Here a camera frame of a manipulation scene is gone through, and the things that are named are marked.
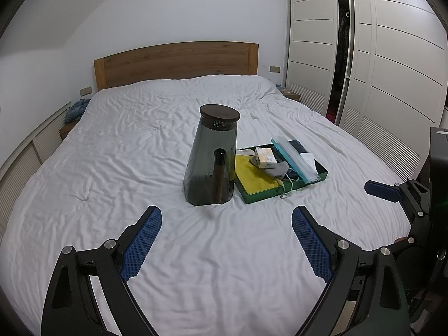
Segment white wardrobe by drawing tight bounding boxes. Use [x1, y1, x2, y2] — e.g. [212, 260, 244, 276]
[285, 0, 448, 183]

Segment crumpled blue cloth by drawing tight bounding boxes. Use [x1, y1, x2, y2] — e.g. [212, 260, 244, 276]
[66, 99, 91, 124]

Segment grey face mask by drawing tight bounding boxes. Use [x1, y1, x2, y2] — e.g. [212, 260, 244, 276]
[248, 157, 298, 198]

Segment white paper towel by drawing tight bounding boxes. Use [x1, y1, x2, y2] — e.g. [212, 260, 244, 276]
[300, 152, 317, 172]

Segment bed with white sheet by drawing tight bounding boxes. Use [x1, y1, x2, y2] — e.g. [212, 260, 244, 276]
[0, 74, 424, 336]

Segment dark glass pitcher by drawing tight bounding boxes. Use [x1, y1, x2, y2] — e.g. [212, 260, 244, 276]
[183, 104, 241, 206]

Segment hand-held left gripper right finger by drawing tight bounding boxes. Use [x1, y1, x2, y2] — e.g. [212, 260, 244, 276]
[291, 206, 410, 336]

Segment yellow soft cloth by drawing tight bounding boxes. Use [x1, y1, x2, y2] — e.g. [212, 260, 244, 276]
[234, 149, 282, 195]

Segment small white box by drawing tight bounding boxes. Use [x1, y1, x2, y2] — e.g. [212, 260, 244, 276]
[254, 147, 278, 169]

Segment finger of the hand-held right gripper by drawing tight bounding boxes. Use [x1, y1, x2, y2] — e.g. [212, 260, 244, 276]
[391, 216, 430, 257]
[365, 178, 430, 218]

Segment wooden headboard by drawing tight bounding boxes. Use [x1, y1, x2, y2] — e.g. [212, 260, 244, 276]
[94, 42, 260, 92]

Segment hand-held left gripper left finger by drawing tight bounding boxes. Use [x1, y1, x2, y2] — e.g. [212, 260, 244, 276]
[41, 206, 163, 336]

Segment green tray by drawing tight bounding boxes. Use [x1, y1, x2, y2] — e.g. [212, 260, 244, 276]
[234, 139, 330, 204]

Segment hanging dark clothes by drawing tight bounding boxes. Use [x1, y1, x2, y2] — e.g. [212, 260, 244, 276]
[327, 0, 354, 123]

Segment clear zip bag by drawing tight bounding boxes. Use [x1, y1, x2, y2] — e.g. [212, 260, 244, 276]
[271, 137, 321, 184]

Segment white louvered wall panel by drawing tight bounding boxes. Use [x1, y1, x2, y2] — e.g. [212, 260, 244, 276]
[0, 101, 72, 239]

